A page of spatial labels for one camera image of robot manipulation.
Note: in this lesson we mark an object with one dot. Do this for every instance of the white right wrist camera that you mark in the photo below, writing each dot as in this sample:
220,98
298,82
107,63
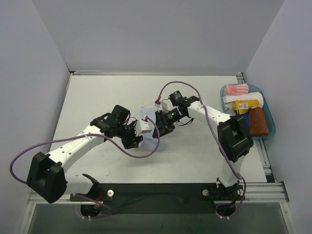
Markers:
162,105

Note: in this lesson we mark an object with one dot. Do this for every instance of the pink striped rolled towel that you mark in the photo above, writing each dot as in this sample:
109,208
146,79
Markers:
235,90

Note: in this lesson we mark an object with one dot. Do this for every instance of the aluminium frame rail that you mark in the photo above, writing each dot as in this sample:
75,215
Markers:
156,192

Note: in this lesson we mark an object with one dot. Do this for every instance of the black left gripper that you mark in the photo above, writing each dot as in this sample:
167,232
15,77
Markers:
133,141

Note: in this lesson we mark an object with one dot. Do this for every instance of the light blue towel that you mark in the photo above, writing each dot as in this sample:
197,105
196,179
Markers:
149,143

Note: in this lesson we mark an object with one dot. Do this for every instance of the white rolled towel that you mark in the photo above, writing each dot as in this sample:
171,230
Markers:
250,96

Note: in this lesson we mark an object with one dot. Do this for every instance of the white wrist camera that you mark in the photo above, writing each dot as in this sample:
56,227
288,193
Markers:
142,127
162,105

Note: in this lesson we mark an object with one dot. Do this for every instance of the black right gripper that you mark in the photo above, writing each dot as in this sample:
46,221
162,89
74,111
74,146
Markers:
161,123

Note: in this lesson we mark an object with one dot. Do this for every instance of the blue rolled towel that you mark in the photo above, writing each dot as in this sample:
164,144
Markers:
246,118

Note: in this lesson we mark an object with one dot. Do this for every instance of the brown towel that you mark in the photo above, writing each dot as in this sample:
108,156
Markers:
257,122

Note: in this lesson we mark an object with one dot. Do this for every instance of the yellow rolled towel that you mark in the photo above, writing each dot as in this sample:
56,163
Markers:
243,106

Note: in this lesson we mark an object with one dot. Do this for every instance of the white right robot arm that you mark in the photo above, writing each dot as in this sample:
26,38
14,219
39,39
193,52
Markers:
232,137

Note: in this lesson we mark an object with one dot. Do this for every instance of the blue plastic tray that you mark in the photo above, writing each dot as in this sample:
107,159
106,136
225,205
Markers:
269,119

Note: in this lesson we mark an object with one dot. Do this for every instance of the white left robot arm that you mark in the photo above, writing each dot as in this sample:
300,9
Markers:
47,174

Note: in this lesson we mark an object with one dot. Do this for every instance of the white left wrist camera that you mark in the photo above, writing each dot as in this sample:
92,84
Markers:
142,127

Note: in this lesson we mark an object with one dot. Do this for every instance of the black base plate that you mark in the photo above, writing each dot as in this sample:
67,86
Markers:
161,205

